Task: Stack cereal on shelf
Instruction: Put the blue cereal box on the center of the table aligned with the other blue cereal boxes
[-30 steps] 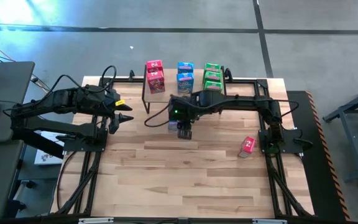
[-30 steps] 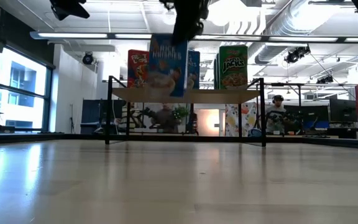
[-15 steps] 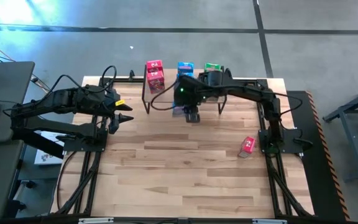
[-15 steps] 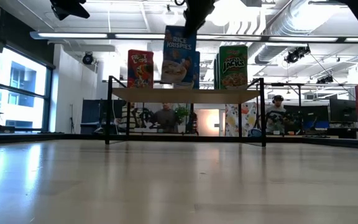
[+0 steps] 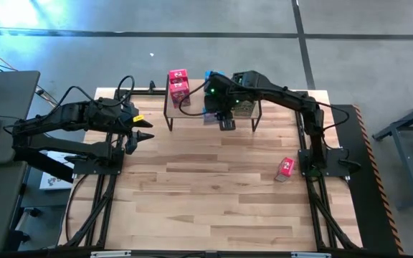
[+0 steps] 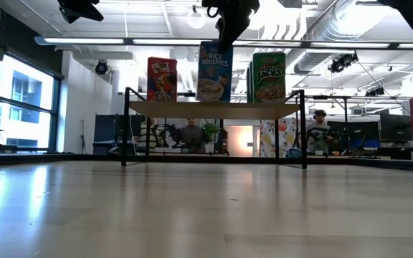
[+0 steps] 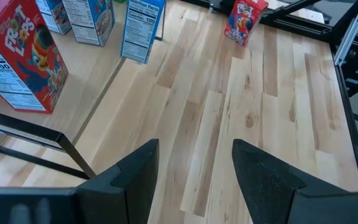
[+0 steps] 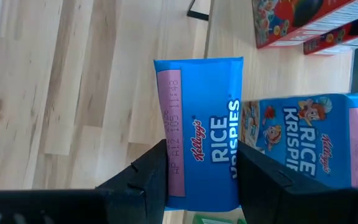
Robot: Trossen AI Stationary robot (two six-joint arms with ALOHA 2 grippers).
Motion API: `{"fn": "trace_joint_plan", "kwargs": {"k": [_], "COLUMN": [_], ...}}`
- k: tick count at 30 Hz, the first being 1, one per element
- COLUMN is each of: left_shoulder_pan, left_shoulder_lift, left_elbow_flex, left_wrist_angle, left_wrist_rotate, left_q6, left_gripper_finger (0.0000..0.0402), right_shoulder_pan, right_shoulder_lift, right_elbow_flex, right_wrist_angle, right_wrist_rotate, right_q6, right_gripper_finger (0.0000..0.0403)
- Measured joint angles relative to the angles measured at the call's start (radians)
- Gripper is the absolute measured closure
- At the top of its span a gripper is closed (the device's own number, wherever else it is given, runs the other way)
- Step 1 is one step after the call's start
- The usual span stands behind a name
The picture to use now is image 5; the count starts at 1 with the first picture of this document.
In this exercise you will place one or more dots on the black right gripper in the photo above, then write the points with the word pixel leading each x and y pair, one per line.
pixel 224 95

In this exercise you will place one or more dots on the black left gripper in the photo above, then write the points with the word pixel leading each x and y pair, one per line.
pixel 115 118

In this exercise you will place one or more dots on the blue Rice Krispies cereal box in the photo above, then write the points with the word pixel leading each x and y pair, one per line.
pixel 209 119
pixel 212 73

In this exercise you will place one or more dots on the red Froot Loops cereal box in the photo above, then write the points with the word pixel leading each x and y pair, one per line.
pixel 178 74
pixel 284 168
pixel 180 94

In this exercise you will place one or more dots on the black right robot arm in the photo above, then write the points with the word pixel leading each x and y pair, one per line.
pixel 285 95

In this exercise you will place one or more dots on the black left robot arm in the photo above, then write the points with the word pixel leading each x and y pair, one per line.
pixel 48 118

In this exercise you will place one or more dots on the yellow tag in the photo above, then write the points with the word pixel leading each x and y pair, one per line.
pixel 138 117

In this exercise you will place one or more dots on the white printed box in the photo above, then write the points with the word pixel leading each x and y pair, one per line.
pixel 54 179

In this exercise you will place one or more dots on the black desk support beam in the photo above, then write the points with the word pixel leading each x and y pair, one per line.
pixel 45 166

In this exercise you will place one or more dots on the black hazard striped floor mat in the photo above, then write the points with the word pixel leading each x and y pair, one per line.
pixel 368 215

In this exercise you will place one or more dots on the grey metal stand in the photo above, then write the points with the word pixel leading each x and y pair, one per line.
pixel 406 168

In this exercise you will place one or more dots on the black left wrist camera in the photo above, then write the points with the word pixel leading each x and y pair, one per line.
pixel 132 145

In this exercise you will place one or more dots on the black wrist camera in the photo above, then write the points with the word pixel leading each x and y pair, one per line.
pixel 227 125
pixel 132 145

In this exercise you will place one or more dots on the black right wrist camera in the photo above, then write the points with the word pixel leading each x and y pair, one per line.
pixel 227 125

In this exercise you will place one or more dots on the black metal rig frame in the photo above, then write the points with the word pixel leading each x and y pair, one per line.
pixel 142 92

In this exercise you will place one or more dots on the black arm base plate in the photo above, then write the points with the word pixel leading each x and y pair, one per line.
pixel 339 155
pixel 84 167

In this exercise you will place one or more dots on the white bracket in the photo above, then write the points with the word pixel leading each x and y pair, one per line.
pixel 310 255
pixel 109 254

